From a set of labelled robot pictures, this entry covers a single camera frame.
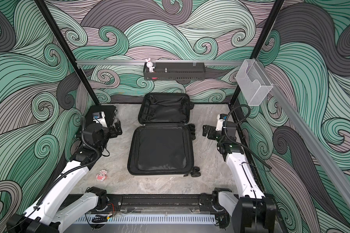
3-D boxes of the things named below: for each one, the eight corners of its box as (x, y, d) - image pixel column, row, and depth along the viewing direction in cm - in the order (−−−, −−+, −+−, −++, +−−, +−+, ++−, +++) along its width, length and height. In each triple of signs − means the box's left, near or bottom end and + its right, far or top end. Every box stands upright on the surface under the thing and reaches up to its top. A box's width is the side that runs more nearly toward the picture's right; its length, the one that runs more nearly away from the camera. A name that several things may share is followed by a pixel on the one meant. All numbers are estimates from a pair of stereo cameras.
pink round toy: (97, 181, 82) (95, 179, 80) (100, 171, 86) (98, 169, 83) (105, 181, 82) (103, 179, 80) (108, 171, 86) (106, 169, 83)
